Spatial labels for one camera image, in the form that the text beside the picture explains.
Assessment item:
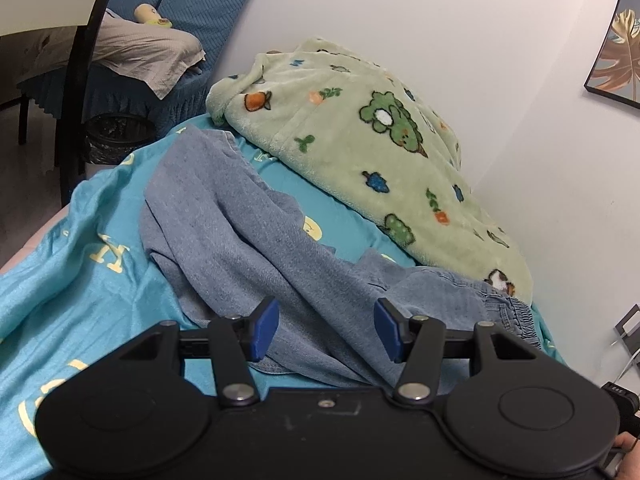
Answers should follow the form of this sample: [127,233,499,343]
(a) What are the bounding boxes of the blue denim jeans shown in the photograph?
[140,126,538,389]

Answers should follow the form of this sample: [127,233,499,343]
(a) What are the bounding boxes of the person's right hand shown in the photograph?
[614,432,640,480]

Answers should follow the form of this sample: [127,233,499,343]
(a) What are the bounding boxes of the green cartoon fleece blanket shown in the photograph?
[206,38,534,302]

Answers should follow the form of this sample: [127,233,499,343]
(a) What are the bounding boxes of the black mesh waste bin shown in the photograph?
[84,113,156,165]

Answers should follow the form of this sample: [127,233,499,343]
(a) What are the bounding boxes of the grey cloth on chair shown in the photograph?
[17,14,206,99]

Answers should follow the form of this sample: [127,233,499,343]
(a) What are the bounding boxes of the gold leaf framed picture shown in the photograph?
[585,0,640,108]

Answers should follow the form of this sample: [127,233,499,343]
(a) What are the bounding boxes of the cream bottle on chair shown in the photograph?
[134,3,172,28]

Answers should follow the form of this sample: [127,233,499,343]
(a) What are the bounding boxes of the blue quilted chair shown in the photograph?
[16,0,264,137]

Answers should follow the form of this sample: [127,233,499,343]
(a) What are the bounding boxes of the white black-legged table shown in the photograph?
[1,0,108,206]

